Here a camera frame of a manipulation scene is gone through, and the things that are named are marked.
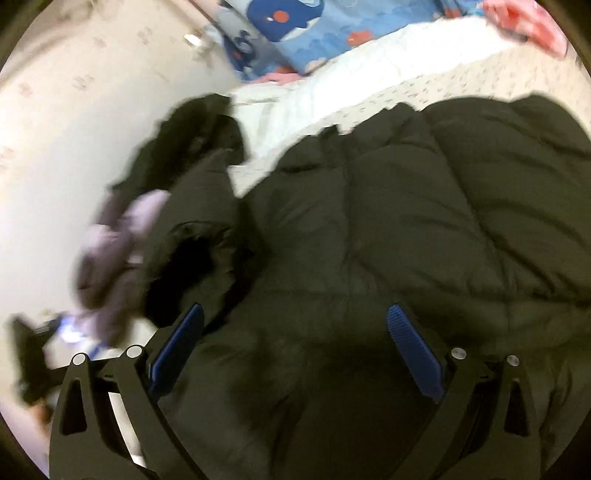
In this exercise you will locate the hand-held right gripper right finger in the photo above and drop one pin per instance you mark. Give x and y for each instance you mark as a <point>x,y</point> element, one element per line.
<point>413,348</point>

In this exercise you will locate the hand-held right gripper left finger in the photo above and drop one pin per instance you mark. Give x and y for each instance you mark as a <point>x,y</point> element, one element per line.
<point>178,344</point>

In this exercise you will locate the dark puffer jacket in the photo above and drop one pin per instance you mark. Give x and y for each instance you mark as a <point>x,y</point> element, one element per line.
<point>369,207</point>

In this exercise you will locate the lavender fleece cloth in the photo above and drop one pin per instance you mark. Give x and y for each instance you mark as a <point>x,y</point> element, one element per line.
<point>115,258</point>

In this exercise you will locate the blue whale printed blanket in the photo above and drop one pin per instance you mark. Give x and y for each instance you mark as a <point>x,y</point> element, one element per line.
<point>314,37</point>

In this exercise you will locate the pink cloth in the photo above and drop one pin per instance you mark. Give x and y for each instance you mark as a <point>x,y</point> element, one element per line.
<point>521,18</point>

